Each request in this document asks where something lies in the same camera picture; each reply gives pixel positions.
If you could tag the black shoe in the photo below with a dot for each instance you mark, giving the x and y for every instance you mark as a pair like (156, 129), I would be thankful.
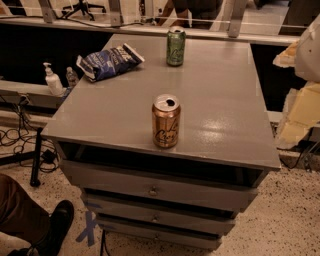
(60, 221)

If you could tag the blue chip bag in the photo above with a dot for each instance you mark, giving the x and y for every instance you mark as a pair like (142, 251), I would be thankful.
(109, 63)

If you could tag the white pump bottle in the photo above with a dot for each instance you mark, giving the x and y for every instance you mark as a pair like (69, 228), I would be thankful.
(53, 81)

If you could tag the brown trouser leg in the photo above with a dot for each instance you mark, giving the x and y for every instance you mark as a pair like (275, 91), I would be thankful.
(20, 216)

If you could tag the middle cabinet drawer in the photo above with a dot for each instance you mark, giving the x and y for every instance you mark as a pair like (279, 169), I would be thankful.
(116, 207)

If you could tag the blue tape cross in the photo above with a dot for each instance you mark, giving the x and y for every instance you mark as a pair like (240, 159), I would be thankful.
(87, 234)

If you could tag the cabinet drawer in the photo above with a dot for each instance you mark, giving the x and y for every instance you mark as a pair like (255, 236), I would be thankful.
(159, 233)
(116, 207)
(157, 187)

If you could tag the top cabinet drawer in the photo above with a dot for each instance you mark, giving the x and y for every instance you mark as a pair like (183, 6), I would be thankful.
(157, 187)

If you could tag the green soda can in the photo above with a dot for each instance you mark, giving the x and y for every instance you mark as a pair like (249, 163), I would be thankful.
(176, 37)

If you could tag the black stand leg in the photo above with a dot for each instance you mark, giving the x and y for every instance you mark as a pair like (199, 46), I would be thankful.
(32, 155)

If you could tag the person in background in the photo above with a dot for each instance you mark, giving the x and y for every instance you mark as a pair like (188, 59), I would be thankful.
(198, 14)

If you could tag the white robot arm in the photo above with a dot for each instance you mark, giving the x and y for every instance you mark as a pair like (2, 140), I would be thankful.
(301, 110)

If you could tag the orange soda can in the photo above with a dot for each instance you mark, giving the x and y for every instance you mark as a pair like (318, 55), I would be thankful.
(166, 112)

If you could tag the small clear plastic bottle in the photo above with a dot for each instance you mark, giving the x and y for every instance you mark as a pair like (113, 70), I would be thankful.
(72, 77)

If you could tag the office chair base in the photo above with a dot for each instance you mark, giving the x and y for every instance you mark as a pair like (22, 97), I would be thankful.
(84, 7)

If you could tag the grey drawer cabinet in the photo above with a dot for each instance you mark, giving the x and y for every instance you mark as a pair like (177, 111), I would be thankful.
(169, 153)

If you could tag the bottom cabinet drawer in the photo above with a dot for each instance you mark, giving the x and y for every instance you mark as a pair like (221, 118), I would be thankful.
(159, 233)

